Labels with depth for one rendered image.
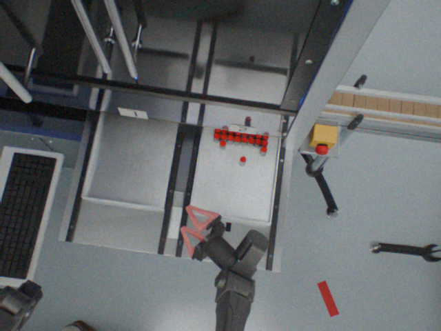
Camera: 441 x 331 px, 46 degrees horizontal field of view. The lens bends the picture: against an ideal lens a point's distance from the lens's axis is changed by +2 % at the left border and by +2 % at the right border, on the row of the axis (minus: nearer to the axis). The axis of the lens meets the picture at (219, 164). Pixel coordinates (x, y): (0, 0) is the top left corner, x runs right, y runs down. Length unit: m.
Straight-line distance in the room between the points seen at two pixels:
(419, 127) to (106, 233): 1.06
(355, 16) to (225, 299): 0.61
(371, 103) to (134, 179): 0.81
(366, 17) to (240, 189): 0.84
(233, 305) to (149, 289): 1.44
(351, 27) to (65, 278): 1.93
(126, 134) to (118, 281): 1.00
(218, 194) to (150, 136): 0.30
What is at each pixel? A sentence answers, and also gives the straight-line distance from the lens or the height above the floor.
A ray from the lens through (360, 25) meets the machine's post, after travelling 1.00.
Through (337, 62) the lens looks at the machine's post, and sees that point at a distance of 1.12.
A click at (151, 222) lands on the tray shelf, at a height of 0.88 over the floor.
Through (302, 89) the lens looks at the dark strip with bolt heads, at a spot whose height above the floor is 1.35.
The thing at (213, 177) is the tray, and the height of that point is 0.88.
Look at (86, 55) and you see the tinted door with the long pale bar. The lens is 1.31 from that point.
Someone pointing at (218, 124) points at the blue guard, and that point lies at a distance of 1.55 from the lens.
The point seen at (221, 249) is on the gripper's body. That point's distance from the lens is 1.20.
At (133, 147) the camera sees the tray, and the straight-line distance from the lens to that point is 1.70.
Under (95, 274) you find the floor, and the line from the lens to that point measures 2.55.
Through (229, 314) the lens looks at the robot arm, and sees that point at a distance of 1.08.
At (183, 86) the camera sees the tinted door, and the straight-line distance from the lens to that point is 1.35.
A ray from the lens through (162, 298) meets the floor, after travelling 2.50.
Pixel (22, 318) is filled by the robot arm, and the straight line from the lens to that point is 1.20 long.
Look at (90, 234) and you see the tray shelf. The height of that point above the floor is 0.88.
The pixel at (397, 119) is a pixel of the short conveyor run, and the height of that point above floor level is 0.93.
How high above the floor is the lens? 2.49
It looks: 75 degrees down
